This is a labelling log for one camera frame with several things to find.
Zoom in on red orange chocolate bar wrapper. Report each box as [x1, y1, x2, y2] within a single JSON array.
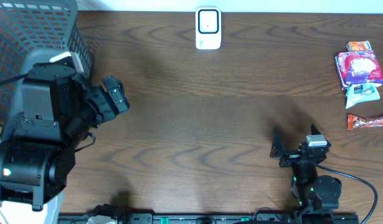
[[347, 114, 383, 130]]

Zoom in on teal snack wrapper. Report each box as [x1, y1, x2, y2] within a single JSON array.
[[346, 83, 381, 109]]

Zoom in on purple red noodle packet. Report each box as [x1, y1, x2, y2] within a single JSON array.
[[334, 50, 383, 90]]

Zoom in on small orange box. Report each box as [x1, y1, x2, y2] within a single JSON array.
[[346, 40, 372, 52]]

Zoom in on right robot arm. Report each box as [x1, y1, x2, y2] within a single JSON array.
[[270, 125, 342, 212]]

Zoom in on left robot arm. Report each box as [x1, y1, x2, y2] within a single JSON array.
[[0, 50, 130, 223]]

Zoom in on dark grey plastic basket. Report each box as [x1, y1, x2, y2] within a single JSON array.
[[0, 0, 92, 139]]

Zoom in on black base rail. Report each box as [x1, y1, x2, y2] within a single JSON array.
[[57, 212, 360, 224]]

